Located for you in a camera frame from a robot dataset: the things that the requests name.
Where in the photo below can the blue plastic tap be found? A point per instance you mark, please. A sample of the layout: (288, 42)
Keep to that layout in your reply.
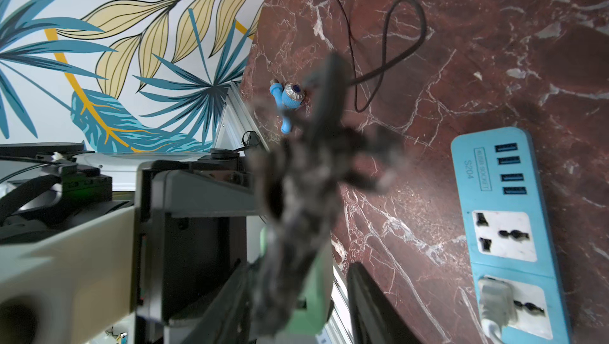
(287, 97)

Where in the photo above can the white fan plug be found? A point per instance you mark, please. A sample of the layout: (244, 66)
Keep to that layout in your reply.
(496, 307)

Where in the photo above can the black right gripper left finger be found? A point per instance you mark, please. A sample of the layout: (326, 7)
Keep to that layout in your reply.
(227, 319)

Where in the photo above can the teal power strip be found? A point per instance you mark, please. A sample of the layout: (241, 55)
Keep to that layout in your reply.
(508, 230)

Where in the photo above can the green power adapter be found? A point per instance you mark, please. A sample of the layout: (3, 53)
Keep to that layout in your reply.
(314, 303)

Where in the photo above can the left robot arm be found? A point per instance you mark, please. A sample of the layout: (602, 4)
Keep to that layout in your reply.
(168, 265)

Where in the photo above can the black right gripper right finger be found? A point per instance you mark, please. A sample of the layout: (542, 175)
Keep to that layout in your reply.
(373, 318)

